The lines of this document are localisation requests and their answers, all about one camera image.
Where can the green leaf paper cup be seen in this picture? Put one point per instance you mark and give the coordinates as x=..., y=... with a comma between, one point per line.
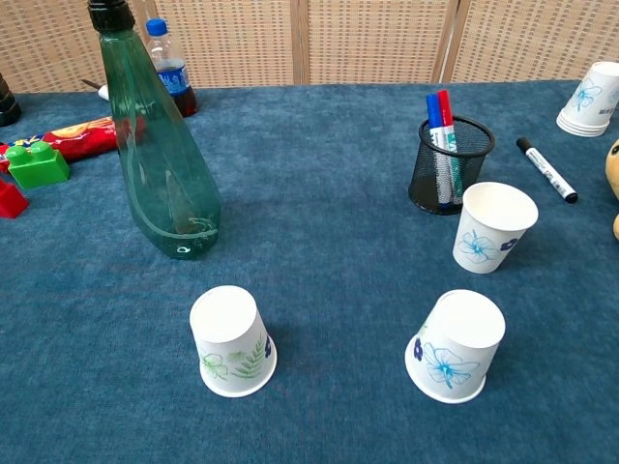
x=227, y=333

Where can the red marker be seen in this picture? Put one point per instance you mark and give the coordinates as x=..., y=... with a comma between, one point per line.
x=446, y=108

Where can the red toy brick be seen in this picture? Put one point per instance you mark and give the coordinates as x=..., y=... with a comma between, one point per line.
x=10, y=200

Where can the stack of paper cups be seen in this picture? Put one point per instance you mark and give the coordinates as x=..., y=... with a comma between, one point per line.
x=592, y=104

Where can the inverted blue flower paper cup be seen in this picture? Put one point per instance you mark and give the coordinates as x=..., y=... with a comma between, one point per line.
x=459, y=343

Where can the black round object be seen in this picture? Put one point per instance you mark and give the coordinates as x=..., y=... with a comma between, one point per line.
x=7, y=108

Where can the blue table mat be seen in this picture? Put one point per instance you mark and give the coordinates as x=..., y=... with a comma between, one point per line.
x=314, y=280

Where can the white pipette tool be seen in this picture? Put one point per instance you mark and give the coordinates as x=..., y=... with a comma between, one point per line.
x=102, y=92

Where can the yellow plush toy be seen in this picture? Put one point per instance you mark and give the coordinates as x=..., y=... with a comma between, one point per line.
x=614, y=169

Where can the black marker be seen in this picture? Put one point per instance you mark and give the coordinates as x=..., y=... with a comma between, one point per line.
x=546, y=169

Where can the green toy brick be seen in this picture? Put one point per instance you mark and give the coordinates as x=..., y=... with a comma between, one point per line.
x=38, y=169

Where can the blue marker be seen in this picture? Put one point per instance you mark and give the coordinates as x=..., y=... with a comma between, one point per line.
x=433, y=113

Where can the upright blue flower paper cup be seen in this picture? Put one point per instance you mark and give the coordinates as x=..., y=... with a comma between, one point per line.
x=488, y=232

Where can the black mesh pen holder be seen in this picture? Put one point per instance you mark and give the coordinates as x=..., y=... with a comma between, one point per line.
x=476, y=159

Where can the blue cap cola bottle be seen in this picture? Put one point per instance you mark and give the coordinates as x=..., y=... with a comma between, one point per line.
x=176, y=82

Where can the red biscuit pack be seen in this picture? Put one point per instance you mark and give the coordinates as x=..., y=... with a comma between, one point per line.
x=82, y=137

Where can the green spray bottle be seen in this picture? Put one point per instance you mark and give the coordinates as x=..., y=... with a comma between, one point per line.
x=164, y=183

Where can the wicker folding screen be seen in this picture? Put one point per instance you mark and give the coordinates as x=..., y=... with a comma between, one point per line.
x=377, y=43

